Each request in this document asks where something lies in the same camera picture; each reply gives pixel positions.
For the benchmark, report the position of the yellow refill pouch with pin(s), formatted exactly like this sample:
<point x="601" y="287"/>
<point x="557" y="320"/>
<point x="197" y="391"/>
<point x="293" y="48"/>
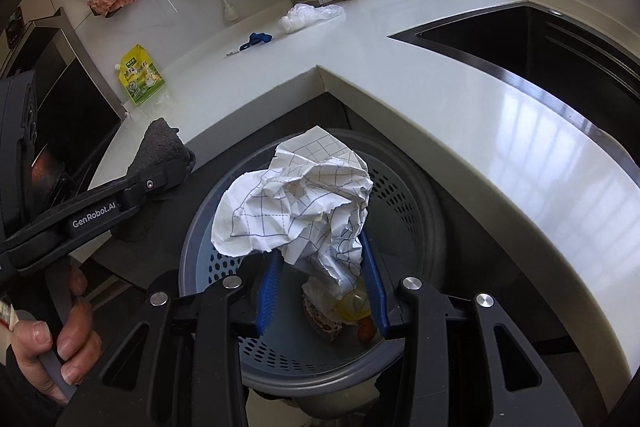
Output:
<point x="138" y="75"/>

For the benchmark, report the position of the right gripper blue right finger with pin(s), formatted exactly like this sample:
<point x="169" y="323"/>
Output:
<point x="374" y="284"/>

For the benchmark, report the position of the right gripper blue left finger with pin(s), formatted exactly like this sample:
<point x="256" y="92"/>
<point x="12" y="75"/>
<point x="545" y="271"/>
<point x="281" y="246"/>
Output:
<point x="267" y="286"/>

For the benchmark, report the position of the black oven appliance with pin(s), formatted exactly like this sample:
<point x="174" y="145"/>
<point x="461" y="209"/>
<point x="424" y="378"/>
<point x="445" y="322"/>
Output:
<point x="78" y="113"/>

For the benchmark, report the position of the dark grey towel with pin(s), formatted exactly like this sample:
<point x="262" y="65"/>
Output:
<point x="159" y="147"/>

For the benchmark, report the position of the black kitchen sink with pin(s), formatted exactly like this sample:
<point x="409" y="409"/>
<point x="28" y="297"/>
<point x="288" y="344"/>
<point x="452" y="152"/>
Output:
<point x="578" y="73"/>

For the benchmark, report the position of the crumpled clear plastic bag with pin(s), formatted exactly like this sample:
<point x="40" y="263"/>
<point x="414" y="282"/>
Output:
<point x="303" y="15"/>

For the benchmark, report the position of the blue bottle brush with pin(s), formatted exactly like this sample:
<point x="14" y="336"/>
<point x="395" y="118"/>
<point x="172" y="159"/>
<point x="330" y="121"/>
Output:
<point x="230" y="15"/>

